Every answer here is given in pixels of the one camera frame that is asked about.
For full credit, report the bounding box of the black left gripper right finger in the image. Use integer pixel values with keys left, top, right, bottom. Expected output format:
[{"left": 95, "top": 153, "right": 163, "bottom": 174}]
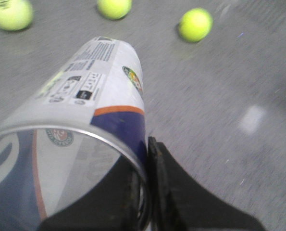
[{"left": 147, "top": 136, "right": 265, "bottom": 231}]

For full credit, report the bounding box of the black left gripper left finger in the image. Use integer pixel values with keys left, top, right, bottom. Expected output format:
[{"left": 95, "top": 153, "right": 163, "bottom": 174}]
[{"left": 38, "top": 157, "right": 145, "bottom": 231}]

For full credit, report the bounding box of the white blue Wilson tennis can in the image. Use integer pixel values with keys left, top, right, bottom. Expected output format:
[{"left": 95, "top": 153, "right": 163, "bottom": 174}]
[{"left": 0, "top": 37, "right": 151, "bottom": 231}]

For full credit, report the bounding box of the far-right yellow tennis ball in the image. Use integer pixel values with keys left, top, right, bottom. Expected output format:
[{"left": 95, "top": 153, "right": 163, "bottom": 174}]
[{"left": 178, "top": 8, "right": 213, "bottom": 42}]

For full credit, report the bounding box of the right yellow tennis ball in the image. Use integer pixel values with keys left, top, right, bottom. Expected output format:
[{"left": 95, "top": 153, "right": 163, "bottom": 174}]
[{"left": 97, "top": 0, "right": 132, "bottom": 20}]

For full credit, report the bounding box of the centre yellow tennis ball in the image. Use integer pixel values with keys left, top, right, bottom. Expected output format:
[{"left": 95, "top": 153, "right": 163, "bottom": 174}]
[{"left": 0, "top": 0, "right": 34, "bottom": 31}]

